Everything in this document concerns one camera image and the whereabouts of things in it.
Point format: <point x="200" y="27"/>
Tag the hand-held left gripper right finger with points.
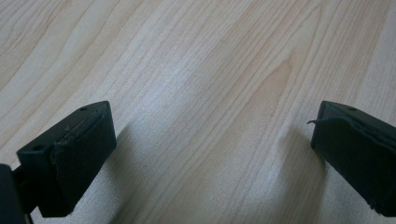
<point x="358" y="155"/>

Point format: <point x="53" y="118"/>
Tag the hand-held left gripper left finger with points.
<point x="71" y="161"/>

